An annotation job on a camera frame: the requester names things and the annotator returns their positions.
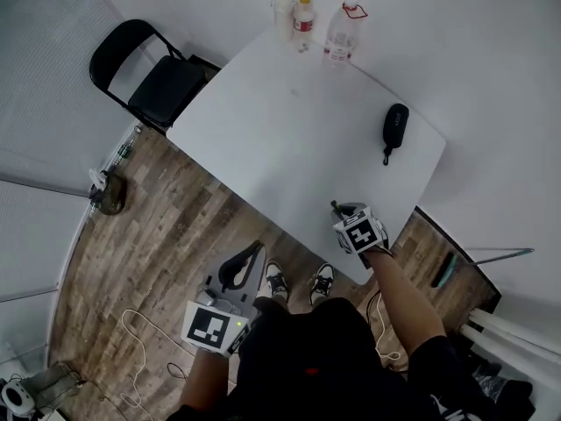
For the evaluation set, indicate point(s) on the large clear water bottle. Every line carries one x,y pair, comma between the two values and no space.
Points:
341,37

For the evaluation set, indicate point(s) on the person's right forearm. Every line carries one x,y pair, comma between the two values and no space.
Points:
403,301

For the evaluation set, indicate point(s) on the person's left forearm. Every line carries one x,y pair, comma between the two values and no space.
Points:
201,382

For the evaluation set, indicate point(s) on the teal and black brush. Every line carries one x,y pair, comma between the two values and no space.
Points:
445,270

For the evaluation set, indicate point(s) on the olive green bag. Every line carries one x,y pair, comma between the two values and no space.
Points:
111,195

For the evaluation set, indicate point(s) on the person's left sneaker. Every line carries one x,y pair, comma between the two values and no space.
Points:
277,279

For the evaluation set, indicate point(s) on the small red label bottle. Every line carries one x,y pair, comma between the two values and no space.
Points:
303,24

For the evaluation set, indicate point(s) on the black glasses case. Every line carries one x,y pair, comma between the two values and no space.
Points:
395,125

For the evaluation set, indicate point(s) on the green label plastic bottle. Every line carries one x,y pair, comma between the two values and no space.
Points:
125,151

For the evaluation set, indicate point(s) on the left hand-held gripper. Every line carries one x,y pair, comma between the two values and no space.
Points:
210,327

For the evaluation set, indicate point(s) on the grey cloth bag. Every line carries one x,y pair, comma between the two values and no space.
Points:
50,386

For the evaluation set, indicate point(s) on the person's sneaker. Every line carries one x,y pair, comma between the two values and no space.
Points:
322,281
277,279

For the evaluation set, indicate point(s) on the black folding chair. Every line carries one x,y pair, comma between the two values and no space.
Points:
164,86

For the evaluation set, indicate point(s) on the person's right sneaker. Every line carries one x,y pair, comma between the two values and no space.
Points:
322,281

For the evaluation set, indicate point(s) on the white cylindrical container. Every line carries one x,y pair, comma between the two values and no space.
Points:
282,18

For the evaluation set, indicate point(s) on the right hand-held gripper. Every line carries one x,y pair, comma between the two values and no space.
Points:
361,235

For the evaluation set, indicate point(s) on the white headset device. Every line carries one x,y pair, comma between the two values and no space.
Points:
17,398

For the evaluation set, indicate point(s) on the white pipe bundle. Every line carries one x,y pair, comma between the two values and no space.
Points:
508,329

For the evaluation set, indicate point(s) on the grey metal rod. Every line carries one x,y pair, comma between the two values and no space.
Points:
502,256

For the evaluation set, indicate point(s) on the person's black clothing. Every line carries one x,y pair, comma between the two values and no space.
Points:
315,358

